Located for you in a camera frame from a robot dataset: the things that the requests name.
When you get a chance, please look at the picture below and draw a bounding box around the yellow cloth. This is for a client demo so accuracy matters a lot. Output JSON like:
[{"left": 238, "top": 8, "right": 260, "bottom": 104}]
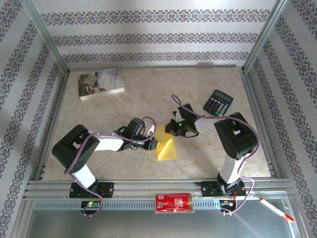
[{"left": 154, "top": 124, "right": 178, "bottom": 162}]

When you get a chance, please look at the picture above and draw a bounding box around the sheet metal shelf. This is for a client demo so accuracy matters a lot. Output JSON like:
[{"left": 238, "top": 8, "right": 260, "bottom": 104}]
[{"left": 19, "top": 198, "right": 300, "bottom": 238}]

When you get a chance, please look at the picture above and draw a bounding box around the black calculator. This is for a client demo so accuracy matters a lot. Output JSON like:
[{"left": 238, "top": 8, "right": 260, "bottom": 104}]
[{"left": 203, "top": 89, "right": 234, "bottom": 119}]

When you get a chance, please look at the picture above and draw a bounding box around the red packet in plastic sleeve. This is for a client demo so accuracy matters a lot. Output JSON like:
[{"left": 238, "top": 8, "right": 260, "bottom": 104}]
[{"left": 155, "top": 192, "right": 195, "bottom": 214}]

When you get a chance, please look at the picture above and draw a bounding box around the slotted metal strip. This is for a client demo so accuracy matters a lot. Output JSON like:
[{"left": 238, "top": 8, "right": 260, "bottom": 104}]
[{"left": 32, "top": 199, "right": 223, "bottom": 211}]

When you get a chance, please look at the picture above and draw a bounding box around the paperback book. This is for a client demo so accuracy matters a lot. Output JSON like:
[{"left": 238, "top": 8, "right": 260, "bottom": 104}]
[{"left": 77, "top": 68, "right": 126, "bottom": 102}]

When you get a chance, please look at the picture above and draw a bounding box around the white pen with red cap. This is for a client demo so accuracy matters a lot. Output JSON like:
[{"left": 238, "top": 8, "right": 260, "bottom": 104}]
[{"left": 259, "top": 197, "right": 295, "bottom": 222}]

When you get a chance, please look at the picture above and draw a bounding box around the aluminium front frame rail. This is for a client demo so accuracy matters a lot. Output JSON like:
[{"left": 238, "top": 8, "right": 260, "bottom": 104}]
[{"left": 23, "top": 177, "right": 293, "bottom": 199}]

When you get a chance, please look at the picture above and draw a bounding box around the aluminium frame rail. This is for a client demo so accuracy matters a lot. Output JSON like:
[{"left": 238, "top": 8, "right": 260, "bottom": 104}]
[
  {"left": 68, "top": 64, "right": 245, "bottom": 71},
  {"left": 23, "top": 177, "right": 293, "bottom": 199}
]

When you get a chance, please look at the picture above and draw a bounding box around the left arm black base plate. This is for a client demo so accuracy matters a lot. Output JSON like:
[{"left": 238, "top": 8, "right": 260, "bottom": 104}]
[{"left": 69, "top": 182, "right": 115, "bottom": 199}]

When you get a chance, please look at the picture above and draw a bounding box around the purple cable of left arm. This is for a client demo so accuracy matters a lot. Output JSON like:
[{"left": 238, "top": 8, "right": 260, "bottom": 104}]
[{"left": 63, "top": 116, "right": 157, "bottom": 218}]

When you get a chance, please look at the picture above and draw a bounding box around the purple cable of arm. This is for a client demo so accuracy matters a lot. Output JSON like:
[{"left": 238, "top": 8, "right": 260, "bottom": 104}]
[
  {"left": 63, "top": 116, "right": 157, "bottom": 218},
  {"left": 171, "top": 94, "right": 260, "bottom": 216}
]

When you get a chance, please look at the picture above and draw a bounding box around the aluminium back frame rail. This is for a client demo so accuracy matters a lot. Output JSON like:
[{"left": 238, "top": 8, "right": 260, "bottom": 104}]
[{"left": 68, "top": 64, "right": 245, "bottom": 71}]

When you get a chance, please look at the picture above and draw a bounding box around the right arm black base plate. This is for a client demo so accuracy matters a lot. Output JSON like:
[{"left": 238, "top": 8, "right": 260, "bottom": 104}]
[{"left": 200, "top": 180, "right": 247, "bottom": 198}]

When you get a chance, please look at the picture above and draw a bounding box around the right aluminium side rail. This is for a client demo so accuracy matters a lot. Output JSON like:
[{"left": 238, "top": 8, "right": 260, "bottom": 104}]
[{"left": 241, "top": 70, "right": 282, "bottom": 179}]

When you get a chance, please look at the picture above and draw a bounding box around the aluminium side rail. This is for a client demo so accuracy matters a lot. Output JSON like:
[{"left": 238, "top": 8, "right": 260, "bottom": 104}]
[
  {"left": 241, "top": 70, "right": 282, "bottom": 179},
  {"left": 33, "top": 71, "right": 71, "bottom": 180}
]

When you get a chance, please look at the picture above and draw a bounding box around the left aluminium side rail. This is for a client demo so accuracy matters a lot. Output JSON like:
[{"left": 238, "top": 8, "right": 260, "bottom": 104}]
[{"left": 33, "top": 71, "right": 71, "bottom": 180}]

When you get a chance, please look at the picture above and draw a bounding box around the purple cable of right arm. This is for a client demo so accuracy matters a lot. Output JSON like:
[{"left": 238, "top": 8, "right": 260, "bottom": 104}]
[{"left": 171, "top": 94, "right": 260, "bottom": 216}]

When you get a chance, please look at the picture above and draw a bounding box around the right aluminium frame post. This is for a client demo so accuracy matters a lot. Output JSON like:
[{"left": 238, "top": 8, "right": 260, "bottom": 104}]
[{"left": 244, "top": 0, "right": 289, "bottom": 74}]

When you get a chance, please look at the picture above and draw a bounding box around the aluminium frame post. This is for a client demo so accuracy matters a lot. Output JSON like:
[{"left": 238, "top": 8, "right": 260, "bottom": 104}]
[
  {"left": 21, "top": 0, "right": 70, "bottom": 75},
  {"left": 244, "top": 0, "right": 289, "bottom": 74}
]

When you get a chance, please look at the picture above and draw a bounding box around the left aluminium frame post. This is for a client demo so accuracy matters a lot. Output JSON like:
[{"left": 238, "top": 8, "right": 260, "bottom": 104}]
[{"left": 21, "top": 0, "right": 70, "bottom": 75}]

